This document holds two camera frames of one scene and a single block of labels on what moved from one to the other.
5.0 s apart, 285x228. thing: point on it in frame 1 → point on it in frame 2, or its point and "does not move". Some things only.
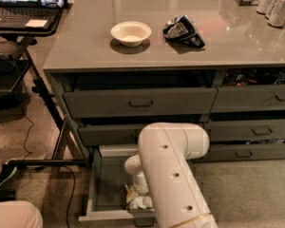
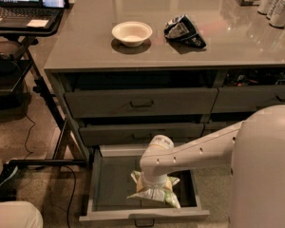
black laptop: x=17 y=4 does not move
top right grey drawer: x=254 y=98 does not move
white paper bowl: x=131 y=33 does not move
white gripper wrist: x=140 y=186 → x=154 y=183
